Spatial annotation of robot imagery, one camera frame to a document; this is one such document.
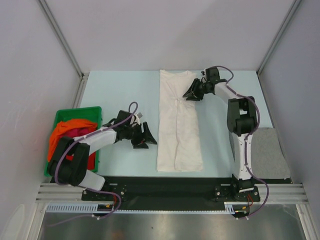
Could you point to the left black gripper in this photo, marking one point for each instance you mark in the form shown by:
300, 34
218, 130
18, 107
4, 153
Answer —
136, 144

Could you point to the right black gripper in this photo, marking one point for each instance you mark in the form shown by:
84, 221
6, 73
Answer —
191, 90

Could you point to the white printed t-shirt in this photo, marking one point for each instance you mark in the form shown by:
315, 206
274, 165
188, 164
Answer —
179, 148

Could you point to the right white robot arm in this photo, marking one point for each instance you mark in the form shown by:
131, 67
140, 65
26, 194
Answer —
242, 120

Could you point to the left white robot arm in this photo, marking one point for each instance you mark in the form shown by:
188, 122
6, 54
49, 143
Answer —
68, 165

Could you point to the red t-shirt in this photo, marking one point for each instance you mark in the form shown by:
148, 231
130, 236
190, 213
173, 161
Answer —
91, 164

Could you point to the green plastic bin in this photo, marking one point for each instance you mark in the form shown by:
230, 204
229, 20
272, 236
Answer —
93, 114

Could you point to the magenta t-shirt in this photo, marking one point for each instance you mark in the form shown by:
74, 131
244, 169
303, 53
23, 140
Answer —
78, 132

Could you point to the orange t-shirt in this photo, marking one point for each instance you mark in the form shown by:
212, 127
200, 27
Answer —
62, 127

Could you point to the folded grey t-shirt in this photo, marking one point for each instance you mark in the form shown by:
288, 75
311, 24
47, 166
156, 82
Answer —
264, 155

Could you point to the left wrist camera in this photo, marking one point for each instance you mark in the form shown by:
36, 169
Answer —
136, 118

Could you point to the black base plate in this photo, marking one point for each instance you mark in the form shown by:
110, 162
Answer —
174, 192

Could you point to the left corner aluminium post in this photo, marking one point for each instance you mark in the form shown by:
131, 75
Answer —
48, 14

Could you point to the corner aluminium post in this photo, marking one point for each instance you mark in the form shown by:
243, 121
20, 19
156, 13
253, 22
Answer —
294, 7
48, 14

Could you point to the aluminium frame rail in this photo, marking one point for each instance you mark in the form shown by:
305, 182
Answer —
54, 193

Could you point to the white slotted cable duct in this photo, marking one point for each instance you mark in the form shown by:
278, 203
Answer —
105, 208

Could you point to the right corner aluminium post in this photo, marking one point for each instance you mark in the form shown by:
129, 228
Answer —
294, 7

